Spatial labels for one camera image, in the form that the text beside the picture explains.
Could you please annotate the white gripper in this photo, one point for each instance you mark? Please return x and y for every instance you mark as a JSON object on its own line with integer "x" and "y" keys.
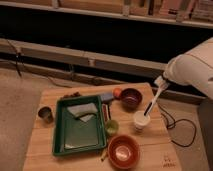
{"x": 161, "y": 82}

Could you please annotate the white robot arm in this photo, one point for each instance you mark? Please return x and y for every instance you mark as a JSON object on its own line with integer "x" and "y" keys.
{"x": 194, "y": 67}

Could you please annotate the white paper cup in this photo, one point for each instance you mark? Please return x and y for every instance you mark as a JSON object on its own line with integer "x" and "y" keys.
{"x": 140, "y": 120}

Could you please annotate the small green cup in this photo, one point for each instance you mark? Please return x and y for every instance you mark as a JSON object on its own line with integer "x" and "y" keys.
{"x": 111, "y": 127}

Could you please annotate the small metal cup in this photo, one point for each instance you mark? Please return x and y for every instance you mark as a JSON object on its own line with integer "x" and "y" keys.
{"x": 45, "y": 113}

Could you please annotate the dark red bowl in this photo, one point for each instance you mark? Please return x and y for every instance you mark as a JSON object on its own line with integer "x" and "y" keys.
{"x": 131, "y": 98}

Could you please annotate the orange ball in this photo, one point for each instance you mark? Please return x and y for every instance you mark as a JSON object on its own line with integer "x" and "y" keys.
{"x": 117, "y": 92}

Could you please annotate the blue grey block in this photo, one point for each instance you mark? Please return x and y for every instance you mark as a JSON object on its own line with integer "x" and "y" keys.
{"x": 106, "y": 97}

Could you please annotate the red black markers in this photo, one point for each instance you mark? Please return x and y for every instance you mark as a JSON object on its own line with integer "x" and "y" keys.
{"x": 106, "y": 112}

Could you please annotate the orange bowl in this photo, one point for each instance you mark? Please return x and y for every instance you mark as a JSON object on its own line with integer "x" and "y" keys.
{"x": 123, "y": 152}

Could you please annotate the grey cloth in tray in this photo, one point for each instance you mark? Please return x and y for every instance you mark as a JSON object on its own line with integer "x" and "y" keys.
{"x": 84, "y": 112}

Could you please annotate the dark brown small object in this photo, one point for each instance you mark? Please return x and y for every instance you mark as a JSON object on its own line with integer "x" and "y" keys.
{"x": 76, "y": 94}

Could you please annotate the yellow small object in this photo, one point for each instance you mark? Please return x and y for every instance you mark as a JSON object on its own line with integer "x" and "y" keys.
{"x": 103, "y": 156}

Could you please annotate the green plastic tray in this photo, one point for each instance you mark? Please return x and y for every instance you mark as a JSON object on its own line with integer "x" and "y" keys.
{"x": 74, "y": 135}

